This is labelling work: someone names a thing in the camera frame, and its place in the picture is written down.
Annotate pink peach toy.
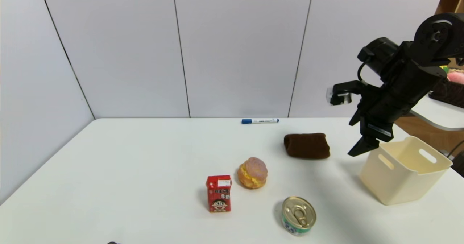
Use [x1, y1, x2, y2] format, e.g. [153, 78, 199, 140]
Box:
[447, 70, 464, 85]

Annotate brown towel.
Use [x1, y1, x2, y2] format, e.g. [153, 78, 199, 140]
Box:
[283, 133, 331, 160]

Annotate dark wicker basket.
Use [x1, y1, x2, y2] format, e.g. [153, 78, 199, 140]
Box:
[429, 79, 464, 108]

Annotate black rounded background object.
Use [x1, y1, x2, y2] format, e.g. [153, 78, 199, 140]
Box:
[450, 152, 464, 178]

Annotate thin black floor cable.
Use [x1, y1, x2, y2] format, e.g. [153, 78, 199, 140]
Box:
[448, 141, 464, 158]

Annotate cream white plastic box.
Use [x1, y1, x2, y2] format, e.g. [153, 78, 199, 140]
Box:
[359, 136, 453, 206]

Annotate blue white marker pen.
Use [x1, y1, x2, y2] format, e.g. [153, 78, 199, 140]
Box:
[241, 118, 279, 124]

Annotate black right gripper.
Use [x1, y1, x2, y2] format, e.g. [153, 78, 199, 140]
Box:
[347, 79, 418, 157]

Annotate white side table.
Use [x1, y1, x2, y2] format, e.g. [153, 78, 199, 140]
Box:
[410, 92, 464, 131]

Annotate green label tin can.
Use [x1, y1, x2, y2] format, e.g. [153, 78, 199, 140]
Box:
[281, 196, 317, 236]

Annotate red milk carton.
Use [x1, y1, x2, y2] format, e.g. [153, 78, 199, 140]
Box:
[206, 175, 232, 213]

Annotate cream puff pastry toy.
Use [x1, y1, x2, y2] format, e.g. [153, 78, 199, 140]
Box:
[237, 157, 268, 189]

